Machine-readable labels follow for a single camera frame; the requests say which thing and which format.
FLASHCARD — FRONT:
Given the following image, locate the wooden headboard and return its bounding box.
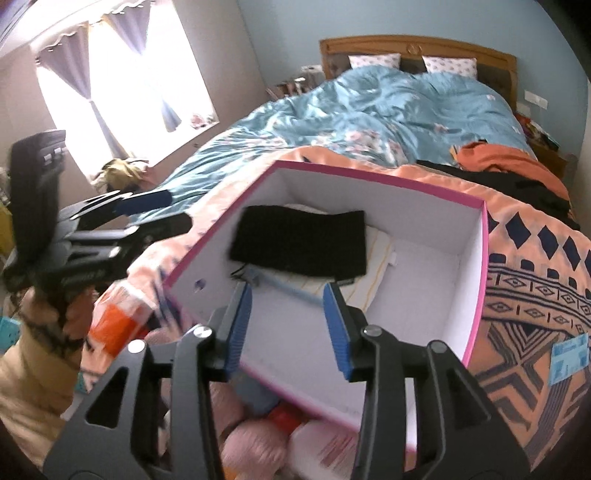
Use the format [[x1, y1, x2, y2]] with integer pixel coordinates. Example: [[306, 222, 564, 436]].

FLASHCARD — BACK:
[[320, 37, 518, 114]]

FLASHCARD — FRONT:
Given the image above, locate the orange white plastic packet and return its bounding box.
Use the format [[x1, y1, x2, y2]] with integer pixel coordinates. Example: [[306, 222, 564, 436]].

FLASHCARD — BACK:
[[88, 281, 160, 358]]

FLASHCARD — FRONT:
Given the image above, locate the pink knitted bear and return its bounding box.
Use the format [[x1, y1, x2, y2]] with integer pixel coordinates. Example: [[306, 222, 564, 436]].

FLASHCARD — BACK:
[[210, 383, 289, 480]]

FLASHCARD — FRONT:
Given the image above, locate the black garment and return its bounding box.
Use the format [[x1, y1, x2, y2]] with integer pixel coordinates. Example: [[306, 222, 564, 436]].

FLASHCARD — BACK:
[[416, 159, 581, 232]]

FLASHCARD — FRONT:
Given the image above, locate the white red printed pack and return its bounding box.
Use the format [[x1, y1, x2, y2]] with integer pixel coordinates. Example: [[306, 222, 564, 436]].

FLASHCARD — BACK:
[[286, 418, 370, 480]]

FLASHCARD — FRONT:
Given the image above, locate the blue plastic basket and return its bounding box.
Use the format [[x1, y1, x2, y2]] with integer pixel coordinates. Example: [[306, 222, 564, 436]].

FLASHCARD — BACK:
[[0, 316, 23, 354]]

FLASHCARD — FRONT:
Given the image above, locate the wooden nightstand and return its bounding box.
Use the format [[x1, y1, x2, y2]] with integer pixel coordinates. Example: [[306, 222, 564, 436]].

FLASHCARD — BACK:
[[517, 113, 568, 181]]

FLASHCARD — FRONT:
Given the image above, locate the yellow striped white cloth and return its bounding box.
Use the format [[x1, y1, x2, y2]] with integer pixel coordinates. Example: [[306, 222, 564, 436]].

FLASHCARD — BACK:
[[277, 203, 398, 305]]

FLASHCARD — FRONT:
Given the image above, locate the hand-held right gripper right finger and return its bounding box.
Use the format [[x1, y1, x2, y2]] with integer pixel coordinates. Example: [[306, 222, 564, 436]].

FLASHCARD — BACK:
[[323, 281, 532, 480]]

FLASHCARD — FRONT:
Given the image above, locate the blue floral duvet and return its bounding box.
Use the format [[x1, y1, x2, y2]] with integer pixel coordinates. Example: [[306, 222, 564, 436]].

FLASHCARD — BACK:
[[152, 65, 539, 195]]

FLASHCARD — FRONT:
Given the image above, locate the row of cosmetic bottles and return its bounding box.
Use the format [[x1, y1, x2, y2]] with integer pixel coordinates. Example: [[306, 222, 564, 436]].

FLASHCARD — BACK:
[[272, 76, 308, 100]]

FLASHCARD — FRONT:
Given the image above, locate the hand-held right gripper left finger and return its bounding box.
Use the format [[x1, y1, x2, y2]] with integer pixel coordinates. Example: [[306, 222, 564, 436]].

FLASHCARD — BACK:
[[44, 281, 254, 480]]

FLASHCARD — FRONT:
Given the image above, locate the white patterned pillow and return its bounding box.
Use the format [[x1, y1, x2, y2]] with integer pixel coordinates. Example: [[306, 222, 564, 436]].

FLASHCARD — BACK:
[[422, 56, 478, 78], [348, 53, 402, 70]]

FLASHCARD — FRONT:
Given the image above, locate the pink cardboard box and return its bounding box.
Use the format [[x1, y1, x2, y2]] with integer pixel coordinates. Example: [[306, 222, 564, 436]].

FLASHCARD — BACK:
[[164, 161, 490, 457]]

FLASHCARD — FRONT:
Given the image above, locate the orange patterned blanket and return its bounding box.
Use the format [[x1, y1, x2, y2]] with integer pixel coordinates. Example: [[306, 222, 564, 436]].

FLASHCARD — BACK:
[[124, 145, 591, 472]]

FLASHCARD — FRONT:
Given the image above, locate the grey purple curtain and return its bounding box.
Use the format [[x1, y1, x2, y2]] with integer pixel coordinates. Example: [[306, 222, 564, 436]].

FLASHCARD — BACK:
[[34, 32, 130, 160], [104, 0, 183, 134]]

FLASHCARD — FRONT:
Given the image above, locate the small blue card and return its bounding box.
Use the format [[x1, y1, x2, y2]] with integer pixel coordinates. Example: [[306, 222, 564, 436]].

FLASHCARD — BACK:
[[549, 335, 591, 384]]

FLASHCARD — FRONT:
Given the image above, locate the orange garment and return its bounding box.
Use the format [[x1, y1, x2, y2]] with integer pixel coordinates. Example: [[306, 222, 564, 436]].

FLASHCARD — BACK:
[[455, 141, 568, 199]]

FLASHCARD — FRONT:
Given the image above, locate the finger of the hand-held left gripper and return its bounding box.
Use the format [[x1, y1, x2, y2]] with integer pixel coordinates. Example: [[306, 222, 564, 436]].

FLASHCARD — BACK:
[[60, 187, 172, 232], [69, 213, 192, 259]]

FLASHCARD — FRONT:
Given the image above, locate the yellow brown clothes pile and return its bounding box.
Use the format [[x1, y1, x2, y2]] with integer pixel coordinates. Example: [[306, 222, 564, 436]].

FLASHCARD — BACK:
[[90, 157, 151, 192]]

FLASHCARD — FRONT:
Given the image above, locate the black fabric pouch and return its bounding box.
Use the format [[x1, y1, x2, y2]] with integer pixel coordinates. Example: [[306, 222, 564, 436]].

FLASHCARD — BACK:
[[228, 205, 369, 280]]

